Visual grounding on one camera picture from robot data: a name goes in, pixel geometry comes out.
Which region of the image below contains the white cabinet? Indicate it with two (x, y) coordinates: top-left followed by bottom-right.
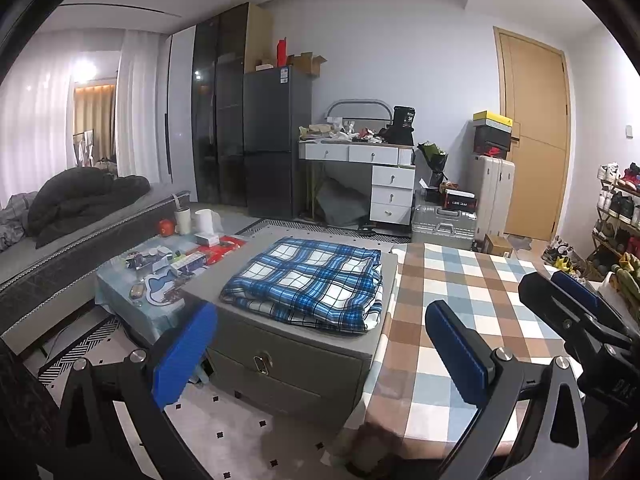
(467, 154), (516, 241)

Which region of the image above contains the black printed shoe box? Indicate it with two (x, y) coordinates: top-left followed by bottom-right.
(440, 190), (478, 213)

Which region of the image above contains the white curtain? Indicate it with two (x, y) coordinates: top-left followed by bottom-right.
(0, 30), (173, 201)

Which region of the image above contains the black wrapped bouquet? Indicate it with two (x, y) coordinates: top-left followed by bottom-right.
(417, 141), (449, 188)

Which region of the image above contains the pile of shoes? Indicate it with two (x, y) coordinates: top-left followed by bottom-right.
(542, 235), (601, 281)

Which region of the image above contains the low table with blue cloth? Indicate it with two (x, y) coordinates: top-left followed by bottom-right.
(95, 234), (248, 348)

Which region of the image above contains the black bag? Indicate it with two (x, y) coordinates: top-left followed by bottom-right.
(387, 106), (417, 146)

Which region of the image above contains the blue white cat-shaped mat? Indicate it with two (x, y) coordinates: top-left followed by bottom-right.
(143, 271), (185, 307)

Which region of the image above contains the open cardboard box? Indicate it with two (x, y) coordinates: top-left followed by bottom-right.
(290, 52), (328, 79)

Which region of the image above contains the grey bag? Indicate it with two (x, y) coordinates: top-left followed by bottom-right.
(315, 176), (373, 228)

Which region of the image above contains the white desk with drawers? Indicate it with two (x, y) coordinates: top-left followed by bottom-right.
(299, 137), (417, 226)

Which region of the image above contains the desk clutter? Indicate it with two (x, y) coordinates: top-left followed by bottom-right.
(300, 120), (391, 143)

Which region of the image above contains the checkered bed sheet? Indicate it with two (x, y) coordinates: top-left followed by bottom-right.
(345, 241), (608, 461)

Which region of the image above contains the yellow shoe box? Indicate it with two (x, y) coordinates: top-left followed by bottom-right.
(472, 110), (513, 128)

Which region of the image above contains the black glass wardrobe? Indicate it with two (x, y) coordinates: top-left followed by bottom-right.
(192, 2), (273, 211)

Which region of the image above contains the dark grey mattress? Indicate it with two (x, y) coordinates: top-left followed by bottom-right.
(0, 182), (193, 336)

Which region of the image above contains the silver suitcase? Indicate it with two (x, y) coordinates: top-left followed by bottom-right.
(411, 204), (478, 251)

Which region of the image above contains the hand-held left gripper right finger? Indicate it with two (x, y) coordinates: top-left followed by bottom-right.
(424, 300), (592, 480)

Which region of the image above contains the dark grey refrigerator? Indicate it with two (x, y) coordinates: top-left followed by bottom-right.
(243, 66), (313, 221)

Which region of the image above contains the blue white plaid shirt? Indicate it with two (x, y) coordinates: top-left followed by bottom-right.
(220, 237), (385, 335)

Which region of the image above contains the black duvet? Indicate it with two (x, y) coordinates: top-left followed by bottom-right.
(27, 166), (152, 250)

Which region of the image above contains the grey nightstand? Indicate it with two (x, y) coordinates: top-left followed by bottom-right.
(181, 232), (401, 428)

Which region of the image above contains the red packet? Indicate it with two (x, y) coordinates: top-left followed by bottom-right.
(197, 239), (247, 267)

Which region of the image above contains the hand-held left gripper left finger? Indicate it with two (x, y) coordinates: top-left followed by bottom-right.
(37, 301), (219, 480)

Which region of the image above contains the arched grey mirror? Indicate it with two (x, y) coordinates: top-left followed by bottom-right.
(326, 99), (393, 133)

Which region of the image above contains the shoe rack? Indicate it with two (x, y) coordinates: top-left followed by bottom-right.
(592, 162), (640, 286)

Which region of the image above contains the white wardrobe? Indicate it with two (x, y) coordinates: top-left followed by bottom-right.
(156, 24), (197, 187)

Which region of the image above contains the white cup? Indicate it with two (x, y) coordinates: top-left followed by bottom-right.
(173, 206), (194, 236)

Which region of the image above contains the grey crumpled cloth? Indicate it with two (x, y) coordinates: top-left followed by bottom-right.
(0, 191), (31, 253)

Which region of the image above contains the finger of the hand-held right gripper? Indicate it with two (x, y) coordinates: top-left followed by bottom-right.
(551, 271), (638, 341)
(518, 274), (631, 361)

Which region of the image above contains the wooden door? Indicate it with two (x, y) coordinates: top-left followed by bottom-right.
(494, 26), (571, 242)

